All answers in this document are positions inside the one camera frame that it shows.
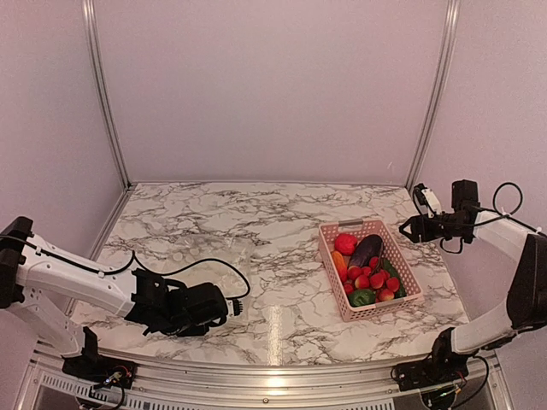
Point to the aluminium frame post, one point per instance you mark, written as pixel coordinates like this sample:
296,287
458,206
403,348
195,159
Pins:
93,43
439,83

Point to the pink plastic basket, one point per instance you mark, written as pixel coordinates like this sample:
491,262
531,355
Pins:
360,229

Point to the front aluminium rail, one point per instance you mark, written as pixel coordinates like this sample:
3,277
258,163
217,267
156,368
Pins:
177,384

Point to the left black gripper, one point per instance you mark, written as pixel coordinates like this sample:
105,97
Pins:
202,332

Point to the right aluminium frame post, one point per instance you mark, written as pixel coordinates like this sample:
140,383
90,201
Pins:
439,83

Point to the left aluminium frame post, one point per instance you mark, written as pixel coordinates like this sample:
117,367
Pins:
93,43

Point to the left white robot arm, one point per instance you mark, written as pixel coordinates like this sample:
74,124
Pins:
30,266

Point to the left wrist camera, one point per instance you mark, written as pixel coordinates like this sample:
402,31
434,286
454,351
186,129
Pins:
235,308

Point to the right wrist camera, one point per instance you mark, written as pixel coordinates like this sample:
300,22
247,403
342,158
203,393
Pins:
426,201

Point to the clear zip top bag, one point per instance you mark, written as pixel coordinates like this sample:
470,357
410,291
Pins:
222,261

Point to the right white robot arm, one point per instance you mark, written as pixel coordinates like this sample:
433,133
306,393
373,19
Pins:
509,284

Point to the red crinkled fruit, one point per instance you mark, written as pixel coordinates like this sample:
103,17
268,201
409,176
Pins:
345,244

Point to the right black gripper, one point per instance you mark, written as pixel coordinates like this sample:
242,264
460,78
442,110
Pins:
416,221

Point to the bunch of red strawberries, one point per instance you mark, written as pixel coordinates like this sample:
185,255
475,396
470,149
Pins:
370,277

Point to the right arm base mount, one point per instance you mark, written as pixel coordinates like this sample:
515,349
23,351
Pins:
441,365

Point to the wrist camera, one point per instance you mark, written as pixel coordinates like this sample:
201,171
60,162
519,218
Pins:
426,201
235,308

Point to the dark green cucumber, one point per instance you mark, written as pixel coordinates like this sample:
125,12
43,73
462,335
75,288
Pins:
393,279

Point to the purple eggplant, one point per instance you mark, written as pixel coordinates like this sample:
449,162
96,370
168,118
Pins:
369,247

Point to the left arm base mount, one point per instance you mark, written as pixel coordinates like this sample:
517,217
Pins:
103,371

